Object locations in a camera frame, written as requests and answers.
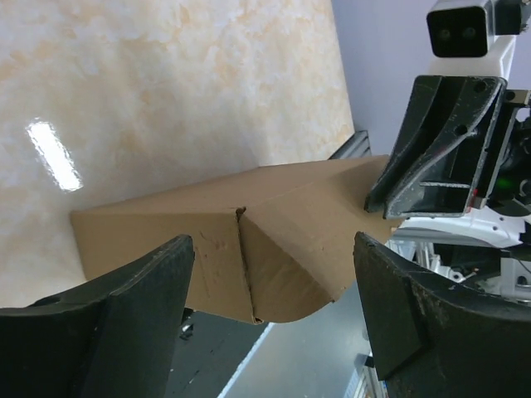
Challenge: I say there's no brown cardboard box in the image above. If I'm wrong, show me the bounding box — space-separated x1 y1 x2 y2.
71 156 399 323

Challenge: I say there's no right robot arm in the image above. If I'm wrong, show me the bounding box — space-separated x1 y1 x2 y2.
364 1 530 304

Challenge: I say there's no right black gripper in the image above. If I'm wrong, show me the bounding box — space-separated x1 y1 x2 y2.
364 75 530 219

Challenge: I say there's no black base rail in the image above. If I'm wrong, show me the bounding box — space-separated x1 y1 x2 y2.
164 308 268 398

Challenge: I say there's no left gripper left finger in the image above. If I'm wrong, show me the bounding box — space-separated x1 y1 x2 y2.
1 235 194 397

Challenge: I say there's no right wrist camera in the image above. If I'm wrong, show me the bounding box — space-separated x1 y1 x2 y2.
426 0 530 80

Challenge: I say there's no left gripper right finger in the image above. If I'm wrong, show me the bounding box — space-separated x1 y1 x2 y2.
353 232 530 397

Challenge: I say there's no grey cable duct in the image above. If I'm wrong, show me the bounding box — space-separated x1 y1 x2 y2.
343 352 389 398

